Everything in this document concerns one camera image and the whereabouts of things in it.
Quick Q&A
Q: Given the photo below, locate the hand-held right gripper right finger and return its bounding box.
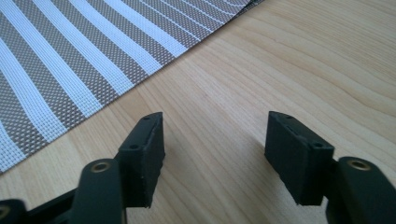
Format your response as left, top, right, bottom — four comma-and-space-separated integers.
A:
264, 110, 335, 206

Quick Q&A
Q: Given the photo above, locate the striped woven placemat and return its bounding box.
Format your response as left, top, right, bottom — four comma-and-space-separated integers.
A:
0, 0, 265, 174

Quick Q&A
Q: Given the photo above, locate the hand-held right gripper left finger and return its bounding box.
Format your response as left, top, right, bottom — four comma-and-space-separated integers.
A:
114, 111, 166, 209

